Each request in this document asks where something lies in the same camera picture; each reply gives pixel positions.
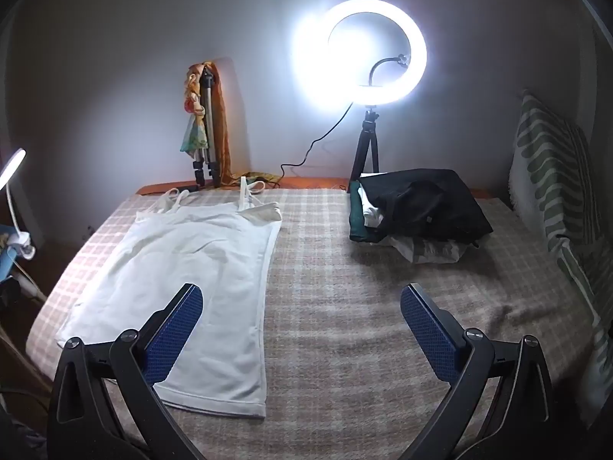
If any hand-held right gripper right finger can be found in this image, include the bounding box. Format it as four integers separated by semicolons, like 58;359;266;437
400;284;556;460

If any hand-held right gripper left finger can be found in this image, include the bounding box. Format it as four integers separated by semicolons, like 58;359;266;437
46;284;207;460

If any white tank top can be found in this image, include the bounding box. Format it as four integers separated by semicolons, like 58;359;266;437
55;177;283;417

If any plaid blanket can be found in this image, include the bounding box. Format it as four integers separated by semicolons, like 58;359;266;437
26;187;599;460

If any dark green garment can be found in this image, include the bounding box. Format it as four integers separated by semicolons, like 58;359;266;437
348;179;384;243

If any green and white patterned throw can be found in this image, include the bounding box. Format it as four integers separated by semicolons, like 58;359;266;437
508;90;613;429

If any black tripod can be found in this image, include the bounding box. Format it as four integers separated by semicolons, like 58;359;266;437
349;105;381;192

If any orange cloth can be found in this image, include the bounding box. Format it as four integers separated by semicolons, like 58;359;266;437
211;60;279;187

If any silver tripod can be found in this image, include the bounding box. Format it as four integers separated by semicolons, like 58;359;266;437
192;64;223;190

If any colourful printed cloth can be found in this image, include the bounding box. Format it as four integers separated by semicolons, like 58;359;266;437
179;63;211;156

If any white clip lamp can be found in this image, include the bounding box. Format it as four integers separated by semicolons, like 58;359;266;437
0;148;36;269

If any black gooseneck phone holder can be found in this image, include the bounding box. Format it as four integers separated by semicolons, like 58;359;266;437
368;53;413;88

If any black power cable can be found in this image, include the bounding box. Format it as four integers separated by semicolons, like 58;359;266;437
280;100;357;187

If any white ring light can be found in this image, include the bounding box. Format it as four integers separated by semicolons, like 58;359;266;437
292;0;428;106

